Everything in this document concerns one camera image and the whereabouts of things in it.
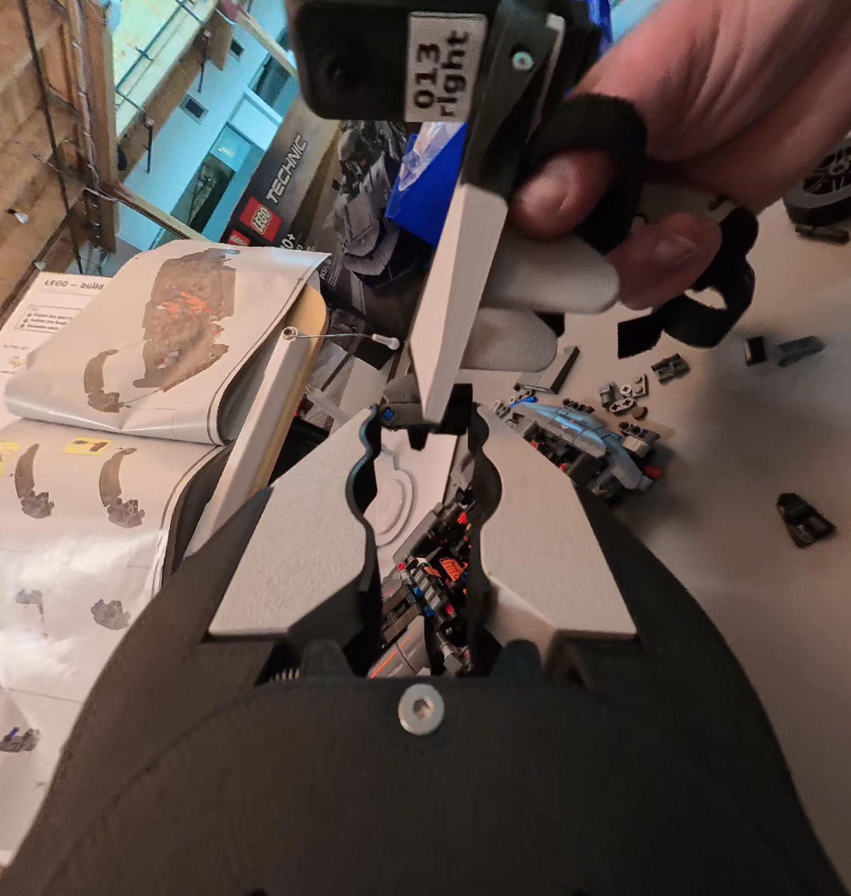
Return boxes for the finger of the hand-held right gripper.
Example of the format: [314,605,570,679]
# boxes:
[406,183,512,427]

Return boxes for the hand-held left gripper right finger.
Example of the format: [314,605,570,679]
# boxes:
[465,405,640,669]

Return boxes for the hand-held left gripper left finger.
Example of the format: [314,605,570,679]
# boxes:
[209,406,384,641]

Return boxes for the small black lego assembly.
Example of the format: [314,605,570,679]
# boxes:
[380,381,474,450]

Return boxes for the black lego set box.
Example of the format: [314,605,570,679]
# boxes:
[219,120,433,372]

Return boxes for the dark grey lego panel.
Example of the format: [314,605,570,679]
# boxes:
[515,345,580,396]

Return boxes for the grey lego car section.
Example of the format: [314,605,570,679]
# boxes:
[492,395,668,501]

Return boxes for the lego instruction booklet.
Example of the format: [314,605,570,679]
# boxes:
[0,240,332,865]

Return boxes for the black lego wedge piece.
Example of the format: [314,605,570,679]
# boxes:
[777,492,837,548]

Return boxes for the grey lego slope piece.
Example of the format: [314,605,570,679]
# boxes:
[775,336,825,368]

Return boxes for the black lego tyre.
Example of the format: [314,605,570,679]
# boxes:
[782,129,851,228]

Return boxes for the person's right hand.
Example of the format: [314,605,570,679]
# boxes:
[506,0,851,312]

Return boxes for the blue storage bin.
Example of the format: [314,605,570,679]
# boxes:
[385,122,468,246]

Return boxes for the clear plastic bags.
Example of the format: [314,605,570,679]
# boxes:
[396,126,461,189]

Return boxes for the white book stand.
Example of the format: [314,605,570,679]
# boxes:
[184,283,468,561]

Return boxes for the printed task sheet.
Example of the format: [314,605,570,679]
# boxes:
[0,272,119,421]

